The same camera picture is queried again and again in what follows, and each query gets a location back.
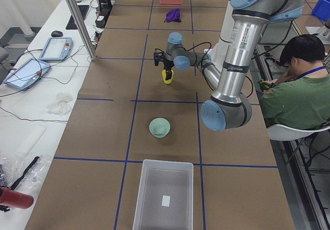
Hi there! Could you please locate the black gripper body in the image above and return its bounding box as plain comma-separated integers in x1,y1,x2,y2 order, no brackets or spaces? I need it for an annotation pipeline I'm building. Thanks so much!
163,58,172,71

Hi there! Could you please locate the yellow plastic cup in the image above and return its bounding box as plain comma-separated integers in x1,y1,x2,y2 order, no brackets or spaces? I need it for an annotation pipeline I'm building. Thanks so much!
162,70,174,85

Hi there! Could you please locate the purple cloth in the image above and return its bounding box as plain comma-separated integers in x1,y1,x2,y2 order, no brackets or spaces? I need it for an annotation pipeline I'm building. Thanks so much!
164,8,182,23

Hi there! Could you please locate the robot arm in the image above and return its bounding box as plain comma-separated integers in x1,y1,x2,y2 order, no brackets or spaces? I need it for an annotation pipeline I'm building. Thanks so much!
154,0,303,131

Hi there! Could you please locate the black desktop box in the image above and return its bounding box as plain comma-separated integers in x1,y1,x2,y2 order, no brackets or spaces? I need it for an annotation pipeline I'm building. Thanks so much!
95,15,106,28

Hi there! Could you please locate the clear plastic storage box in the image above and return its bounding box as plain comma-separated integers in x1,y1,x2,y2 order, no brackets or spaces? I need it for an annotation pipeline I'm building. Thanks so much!
133,159,193,229

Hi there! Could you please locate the pale green bowl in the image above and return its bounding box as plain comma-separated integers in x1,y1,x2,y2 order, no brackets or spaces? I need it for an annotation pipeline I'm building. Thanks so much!
149,118,171,138

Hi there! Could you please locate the black keyboard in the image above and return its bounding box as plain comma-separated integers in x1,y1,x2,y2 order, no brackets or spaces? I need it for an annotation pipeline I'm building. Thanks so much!
65,5,90,30

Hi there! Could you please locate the white crumpled cloth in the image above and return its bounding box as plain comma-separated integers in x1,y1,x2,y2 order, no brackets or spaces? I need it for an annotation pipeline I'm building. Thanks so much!
47,93,73,116

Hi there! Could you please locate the far teach pendant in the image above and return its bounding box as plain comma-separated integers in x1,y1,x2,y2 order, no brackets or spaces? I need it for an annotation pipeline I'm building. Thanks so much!
39,37,73,62

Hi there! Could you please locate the teach pendant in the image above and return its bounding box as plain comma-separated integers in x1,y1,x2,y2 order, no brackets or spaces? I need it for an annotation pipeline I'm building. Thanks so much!
3,58,51,91
39,37,73,62

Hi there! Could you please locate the black computer mouse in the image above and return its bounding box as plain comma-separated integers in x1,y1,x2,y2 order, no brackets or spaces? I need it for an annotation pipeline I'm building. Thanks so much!
51,30,63,38

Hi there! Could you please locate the white chair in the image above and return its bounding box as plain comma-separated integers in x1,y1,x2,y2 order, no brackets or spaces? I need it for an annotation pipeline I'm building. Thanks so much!
267,124,329,141

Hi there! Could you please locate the seated person green shirt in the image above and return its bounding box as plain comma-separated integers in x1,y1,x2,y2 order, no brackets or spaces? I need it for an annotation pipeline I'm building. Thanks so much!
259,34,329,129

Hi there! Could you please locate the near teach pendant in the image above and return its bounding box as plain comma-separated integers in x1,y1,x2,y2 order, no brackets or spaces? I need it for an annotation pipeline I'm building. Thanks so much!
3,58,51,91

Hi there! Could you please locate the blue plastic crate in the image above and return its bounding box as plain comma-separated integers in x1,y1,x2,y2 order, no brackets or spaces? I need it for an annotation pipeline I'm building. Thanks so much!
311,0,330,21

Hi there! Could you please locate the crumpled clear plastic bag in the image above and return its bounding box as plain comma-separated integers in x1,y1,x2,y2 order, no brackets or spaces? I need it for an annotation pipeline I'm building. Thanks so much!
1,155,51,191

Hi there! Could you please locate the red cylinder bottle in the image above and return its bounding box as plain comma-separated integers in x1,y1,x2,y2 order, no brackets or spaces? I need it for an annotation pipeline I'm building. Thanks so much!
1,187,34,209

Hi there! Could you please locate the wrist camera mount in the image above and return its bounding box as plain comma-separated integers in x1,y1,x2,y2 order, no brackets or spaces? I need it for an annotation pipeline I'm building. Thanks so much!
153,48,164,67

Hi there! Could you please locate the aluminium frame post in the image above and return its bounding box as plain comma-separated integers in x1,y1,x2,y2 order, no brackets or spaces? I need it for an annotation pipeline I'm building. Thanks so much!
65,0,96,61

